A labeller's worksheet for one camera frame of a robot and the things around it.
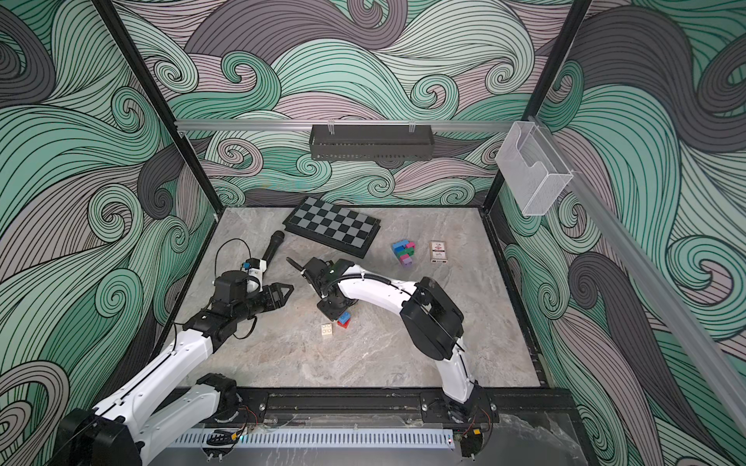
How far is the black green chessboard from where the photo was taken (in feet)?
3.53

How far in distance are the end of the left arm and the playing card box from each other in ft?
1.79

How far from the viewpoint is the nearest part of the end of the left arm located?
22.9 inches

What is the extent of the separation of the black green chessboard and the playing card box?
0.23 meters

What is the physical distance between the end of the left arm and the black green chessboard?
0.33 m

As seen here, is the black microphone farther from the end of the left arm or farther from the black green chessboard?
the end of the left arm

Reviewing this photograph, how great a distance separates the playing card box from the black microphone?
1.91 feet

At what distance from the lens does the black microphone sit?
105 cm

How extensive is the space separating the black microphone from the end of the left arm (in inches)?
11.7

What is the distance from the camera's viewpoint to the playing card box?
1049mm
